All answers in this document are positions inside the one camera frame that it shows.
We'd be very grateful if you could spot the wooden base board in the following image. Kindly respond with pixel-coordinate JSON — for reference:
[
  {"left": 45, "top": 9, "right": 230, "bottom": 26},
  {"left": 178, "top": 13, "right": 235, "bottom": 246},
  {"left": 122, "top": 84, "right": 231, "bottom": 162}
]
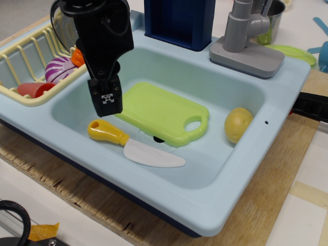
[{"left": 0, "top": 15, "right": 328, "bottom": 246}]

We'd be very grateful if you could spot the grey toy faucet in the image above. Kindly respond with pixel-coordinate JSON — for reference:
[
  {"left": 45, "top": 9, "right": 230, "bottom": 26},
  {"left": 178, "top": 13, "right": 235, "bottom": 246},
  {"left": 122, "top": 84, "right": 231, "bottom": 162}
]
[{"left": 209, "top": 0, "right": 285, "bottom": 79}]

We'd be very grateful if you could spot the cream dish drying rack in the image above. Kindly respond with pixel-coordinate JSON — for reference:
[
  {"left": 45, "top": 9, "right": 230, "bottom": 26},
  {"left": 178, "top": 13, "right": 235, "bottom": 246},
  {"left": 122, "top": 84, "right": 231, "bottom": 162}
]
[{"left": 1, "top": 21, "right": 87, "bottom": 107}]

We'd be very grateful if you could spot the yellow handled toy knife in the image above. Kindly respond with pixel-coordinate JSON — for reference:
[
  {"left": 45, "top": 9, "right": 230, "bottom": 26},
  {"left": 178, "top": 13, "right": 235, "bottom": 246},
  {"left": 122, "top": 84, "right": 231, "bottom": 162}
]
[{"left": 87, "top": 119, "right": 186, "bottom": 168}]

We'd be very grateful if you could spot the blue plastic utensil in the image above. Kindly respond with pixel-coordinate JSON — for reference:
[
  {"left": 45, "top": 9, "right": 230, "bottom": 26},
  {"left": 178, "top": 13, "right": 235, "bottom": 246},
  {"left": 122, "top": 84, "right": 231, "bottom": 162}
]
[{"left": 313, "top": 17, "right": 328, "bottom": 35}]

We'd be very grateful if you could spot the orange toy piece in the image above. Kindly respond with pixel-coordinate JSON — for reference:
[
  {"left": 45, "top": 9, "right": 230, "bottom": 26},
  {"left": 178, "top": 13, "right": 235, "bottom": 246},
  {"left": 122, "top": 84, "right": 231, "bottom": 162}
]
[{"left": 70, "top": 47, "right": 85, "bottom": 67}]

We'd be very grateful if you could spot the dark blue plastic box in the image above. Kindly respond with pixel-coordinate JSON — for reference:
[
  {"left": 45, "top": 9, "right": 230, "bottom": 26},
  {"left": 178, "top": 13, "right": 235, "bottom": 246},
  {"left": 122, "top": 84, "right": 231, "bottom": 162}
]
[{"left": 144, "top": 0, "right": 216, "bottom": 51}]

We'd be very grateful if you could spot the light blue toy sink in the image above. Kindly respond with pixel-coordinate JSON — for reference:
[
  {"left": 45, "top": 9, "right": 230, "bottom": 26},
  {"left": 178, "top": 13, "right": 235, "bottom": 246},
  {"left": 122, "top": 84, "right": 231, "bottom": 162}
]
[{"left": 1, "top": 11, "right": 311, "bottom": 237}]

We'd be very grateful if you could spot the red plastic cup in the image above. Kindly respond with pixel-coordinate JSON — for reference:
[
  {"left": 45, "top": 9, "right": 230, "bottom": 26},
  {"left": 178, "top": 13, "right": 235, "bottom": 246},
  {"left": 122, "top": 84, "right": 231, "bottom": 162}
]
[{"left": 17, "top": 83, "right": 55, "bottom": 98}]

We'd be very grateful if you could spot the stainless steel pot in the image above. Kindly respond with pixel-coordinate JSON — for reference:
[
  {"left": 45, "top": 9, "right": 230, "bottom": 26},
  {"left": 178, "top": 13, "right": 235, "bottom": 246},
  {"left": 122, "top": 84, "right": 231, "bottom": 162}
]
[{"left": 257, "top": 1, "right": 285, "bottom": 45}]

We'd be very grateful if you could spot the yellow tape piece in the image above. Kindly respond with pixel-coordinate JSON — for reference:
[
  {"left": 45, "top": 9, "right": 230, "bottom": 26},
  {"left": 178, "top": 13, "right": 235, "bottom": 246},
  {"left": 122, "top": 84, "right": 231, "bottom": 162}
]
[{"left": 28, "top": 222, "right": 60, "bottom": 242}]

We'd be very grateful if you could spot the black cable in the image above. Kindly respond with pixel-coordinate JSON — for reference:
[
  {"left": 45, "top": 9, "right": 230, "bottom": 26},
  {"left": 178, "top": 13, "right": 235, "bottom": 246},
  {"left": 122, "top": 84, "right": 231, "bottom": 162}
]
[{"left": 0, "top": 200, "right": 32, "bottom": 241}]

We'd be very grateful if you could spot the green plastic cutting board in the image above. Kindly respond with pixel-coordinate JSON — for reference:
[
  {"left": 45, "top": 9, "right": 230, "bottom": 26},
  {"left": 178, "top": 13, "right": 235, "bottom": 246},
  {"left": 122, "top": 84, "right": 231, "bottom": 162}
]
[{"left": 115, "top": 82, "right": 210, "bottom": 147}]

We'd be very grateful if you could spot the yellow toy potato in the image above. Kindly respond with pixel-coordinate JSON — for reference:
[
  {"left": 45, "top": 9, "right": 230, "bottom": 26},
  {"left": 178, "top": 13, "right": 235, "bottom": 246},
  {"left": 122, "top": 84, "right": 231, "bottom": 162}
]
[{"left": 224, "top": 108, "right": 253, "bottom": 144}]

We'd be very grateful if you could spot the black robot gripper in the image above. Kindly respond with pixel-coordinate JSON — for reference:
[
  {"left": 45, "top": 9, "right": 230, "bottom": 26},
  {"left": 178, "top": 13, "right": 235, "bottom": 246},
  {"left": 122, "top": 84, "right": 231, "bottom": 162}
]
[{"left": 51, "top": 1, "right": 134, "bottom": 117}]

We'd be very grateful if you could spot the black clamp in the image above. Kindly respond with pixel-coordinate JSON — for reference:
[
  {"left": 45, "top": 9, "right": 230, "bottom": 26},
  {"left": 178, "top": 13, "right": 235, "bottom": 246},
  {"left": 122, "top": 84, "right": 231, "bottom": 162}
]
[{"left": 291, "top": 92, "right": 327, "bottom": 122}]

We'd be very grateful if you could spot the green plastic lid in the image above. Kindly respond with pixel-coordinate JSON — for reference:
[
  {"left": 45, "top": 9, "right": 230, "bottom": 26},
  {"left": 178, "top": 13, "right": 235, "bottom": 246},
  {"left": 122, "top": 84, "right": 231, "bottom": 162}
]
[{"left": 265, "top": 45, "right": 317, "bottom": 67}]

